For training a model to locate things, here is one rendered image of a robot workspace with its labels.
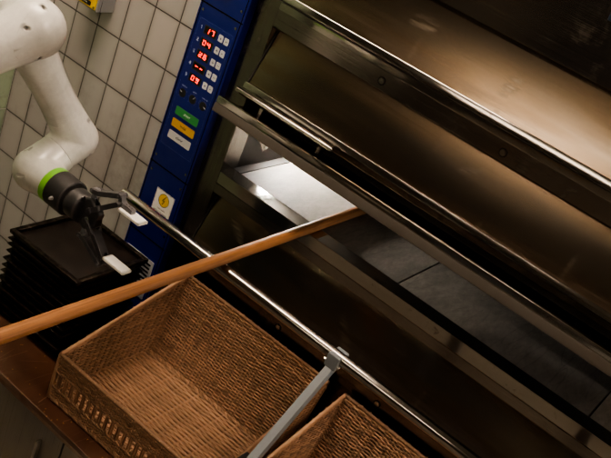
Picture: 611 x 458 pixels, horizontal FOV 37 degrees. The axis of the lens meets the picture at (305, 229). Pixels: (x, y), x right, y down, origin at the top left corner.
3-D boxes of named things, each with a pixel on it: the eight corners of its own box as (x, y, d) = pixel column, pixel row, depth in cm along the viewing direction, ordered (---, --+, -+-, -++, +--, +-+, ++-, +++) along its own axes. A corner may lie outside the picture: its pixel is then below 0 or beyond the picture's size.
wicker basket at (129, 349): (163, 341, 282) (189, 269, 270) (299, 453, 260) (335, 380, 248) (41, 395, 242) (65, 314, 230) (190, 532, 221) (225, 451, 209)
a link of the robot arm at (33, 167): (10, 185, 223) (-5, 158, 214) (49, 154, 228) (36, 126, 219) (46, 215, 218) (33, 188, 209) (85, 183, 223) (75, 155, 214)
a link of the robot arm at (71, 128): (-8, 45, 201) (21, 63, 195) (32, 17, 206) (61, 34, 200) (53, 158, 229) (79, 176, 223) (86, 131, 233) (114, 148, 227)
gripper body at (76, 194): (90, 183, 214) (115, 203, 211) (81, 212, 218) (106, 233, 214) (65, 187, 208) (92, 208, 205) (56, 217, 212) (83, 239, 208)
